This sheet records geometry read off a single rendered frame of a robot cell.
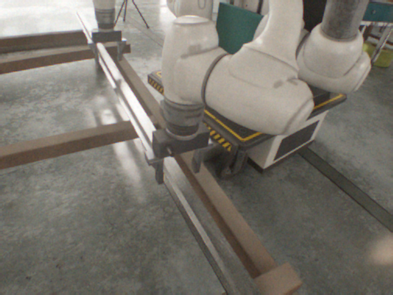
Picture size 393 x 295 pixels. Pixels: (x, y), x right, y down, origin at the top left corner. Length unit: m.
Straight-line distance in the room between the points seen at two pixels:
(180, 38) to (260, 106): 0.18
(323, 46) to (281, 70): 0.43
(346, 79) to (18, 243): 1.25
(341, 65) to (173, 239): 0.83
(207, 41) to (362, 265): 1.07
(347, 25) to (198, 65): 0.48
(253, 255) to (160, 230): 0.46
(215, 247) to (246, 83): 0.36
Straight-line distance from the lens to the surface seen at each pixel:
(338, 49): 0.83
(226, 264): 0.59
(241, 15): 1.21
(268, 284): 0.63
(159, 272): 0.98
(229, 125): 1.05
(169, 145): 0.57
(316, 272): 1.14
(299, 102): 0.40
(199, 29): 0.46
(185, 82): 0.46
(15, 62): 1.58
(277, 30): 0.44
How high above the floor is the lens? 0.91
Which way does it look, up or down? 40 degrees down
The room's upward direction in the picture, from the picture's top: 9 degrees clockwise
